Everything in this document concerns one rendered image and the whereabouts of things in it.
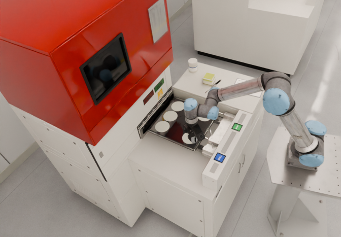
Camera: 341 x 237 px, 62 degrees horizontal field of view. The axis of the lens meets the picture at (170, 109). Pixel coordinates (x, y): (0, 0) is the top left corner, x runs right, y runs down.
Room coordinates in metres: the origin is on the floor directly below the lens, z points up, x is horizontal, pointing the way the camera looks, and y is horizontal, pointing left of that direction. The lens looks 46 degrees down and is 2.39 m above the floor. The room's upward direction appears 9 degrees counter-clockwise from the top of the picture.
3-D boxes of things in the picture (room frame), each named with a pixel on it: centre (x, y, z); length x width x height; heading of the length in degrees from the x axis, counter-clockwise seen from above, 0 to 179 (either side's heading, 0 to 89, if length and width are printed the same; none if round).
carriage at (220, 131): (1.16, -0.30, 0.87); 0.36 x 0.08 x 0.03; 142
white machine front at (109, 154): (1.29, 0.22, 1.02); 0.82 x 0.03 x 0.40; 142
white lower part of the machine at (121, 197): (1.50, 0.49, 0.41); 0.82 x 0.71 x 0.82; 142
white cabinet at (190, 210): (1.30, -0.21, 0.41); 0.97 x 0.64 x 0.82; 142
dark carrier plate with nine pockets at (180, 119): (1.31, -0.08, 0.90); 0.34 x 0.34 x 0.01; 52
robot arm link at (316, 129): (0.93, -0.77, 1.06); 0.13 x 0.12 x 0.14; 153
